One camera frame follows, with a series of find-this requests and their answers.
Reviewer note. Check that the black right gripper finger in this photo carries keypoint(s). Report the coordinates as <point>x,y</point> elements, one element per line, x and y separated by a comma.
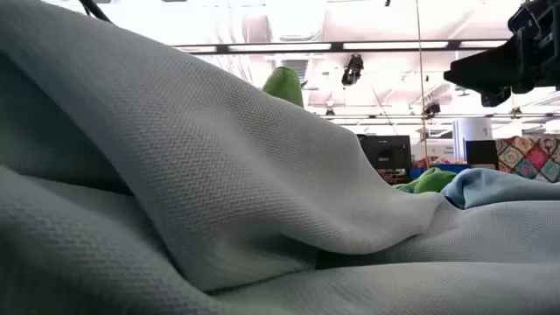
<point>496,97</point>
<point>485,70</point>

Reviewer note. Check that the light blue microfiber towel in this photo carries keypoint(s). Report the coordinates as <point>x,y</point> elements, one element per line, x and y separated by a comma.
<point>503,188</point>
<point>219,175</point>

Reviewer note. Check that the green microfiber towel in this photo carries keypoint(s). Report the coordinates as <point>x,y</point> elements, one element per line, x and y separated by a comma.
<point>431,180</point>
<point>284,85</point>

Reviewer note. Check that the white cylinder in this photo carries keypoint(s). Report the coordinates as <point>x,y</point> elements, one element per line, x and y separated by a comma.
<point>472,129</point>

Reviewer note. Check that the black box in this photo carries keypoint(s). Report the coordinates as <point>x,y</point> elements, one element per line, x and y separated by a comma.
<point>481,153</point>

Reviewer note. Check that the colourful patchwork quilt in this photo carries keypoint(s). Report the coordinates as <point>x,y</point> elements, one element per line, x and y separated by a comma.
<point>531,157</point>

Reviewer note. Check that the blue bin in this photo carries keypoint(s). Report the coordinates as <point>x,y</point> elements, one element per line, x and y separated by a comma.
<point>417,171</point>

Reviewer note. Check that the black monitor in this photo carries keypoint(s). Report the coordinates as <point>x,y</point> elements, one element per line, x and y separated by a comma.
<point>385,152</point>

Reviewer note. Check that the black overhead camera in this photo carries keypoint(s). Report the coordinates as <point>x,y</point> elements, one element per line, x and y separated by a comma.
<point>352,70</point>

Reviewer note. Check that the black metal table frame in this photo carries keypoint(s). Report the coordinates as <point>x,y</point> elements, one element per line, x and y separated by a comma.
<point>337,46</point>

